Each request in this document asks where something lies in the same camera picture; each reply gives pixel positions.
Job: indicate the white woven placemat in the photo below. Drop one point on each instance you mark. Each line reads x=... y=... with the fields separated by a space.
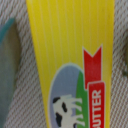
x=26 y=110

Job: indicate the yellow butter box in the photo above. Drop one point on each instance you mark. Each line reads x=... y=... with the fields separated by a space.
x=73 y=44

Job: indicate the gripper white green-padded right finger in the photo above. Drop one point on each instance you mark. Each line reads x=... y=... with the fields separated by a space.
x=125 y=72

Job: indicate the gripper white green-padded left finger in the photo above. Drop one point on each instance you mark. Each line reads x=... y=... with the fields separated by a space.
x=10 y=53

